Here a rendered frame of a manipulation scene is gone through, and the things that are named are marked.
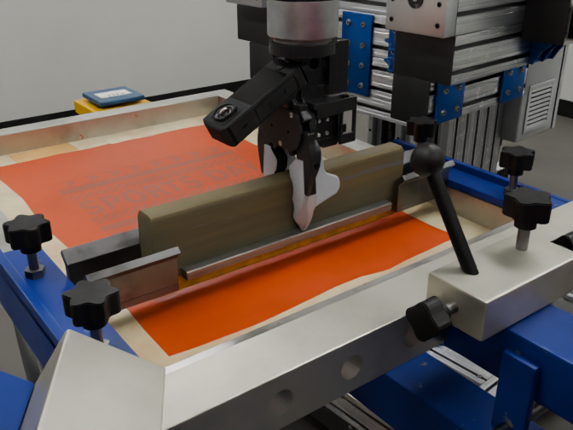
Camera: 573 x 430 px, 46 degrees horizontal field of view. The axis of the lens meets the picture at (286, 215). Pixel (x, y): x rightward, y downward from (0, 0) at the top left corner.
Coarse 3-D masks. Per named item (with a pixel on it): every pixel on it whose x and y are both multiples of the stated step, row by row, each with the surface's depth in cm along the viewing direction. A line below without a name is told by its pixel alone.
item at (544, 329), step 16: (528, 320) 53; (544, 320) 53; (560, 320) 53; (448, 336) 58; (464, 336) 56; (496, 336) 53; (512, 336) 52; (528, 336) 51; (544, 336) 51; (560, 336) 51; (464, 352) 57; (480, 352) 55; (496, 352) 54; (528, 352) 51; (544, 352) 50; (560, 352) 49; (496, 368) 54; (544, 368) 50; (560, 368) 49; (544, 384) 51; (560, 384) 49; (544, 400) 51; (560, 400) 50; (560, 416) 50
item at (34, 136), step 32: (192, 96) 133; (224, 96) 133; (32, 128) 115; (64, 128) 118; (96, 128) 121; (128, 128) 125; (448, 192) 92; (0, 224) 81; (480, 224) 89; (512, 224) 81; (352, 288) 67; (288, 320) 62
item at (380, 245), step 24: (120, 144) 118; (144, 144) 118; (168, 144) 118; (192, 144) 118; (216, 144) 118; (240, 144) 118; (408, 216) 91; (336, 240) 85; (360, 240) 85; (384, 240) 85; (408, 240) 85; (432, 240) 85; (312, 264) 79; (336, 264) 79; (360, 264) 79; (384, 264) 79
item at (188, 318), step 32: (32, 160) 111; (64, 160) 111; (96, 160) 111; (128, 160) 111; (32, 192) 99; (64, 224) 89; (192, 288) 74; (224, 288) 74; (256, 288) 74; (288, 288) 74; (320, 288) 74; (160, 320) 68; (192, 320) 68; (224, 320) 68; (256, 320) 68
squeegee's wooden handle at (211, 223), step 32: (352, 160) 81; (384, 160) 84; (224, 192) 72; (256, 192) 73; (288, 192) 76; (352, 192) 82; (384, 192) 86; (160, 224) 67; (192, 224) 69; (224, 224) 72; (256, 224) 74; (288, 224) 78; (192, 256) 71
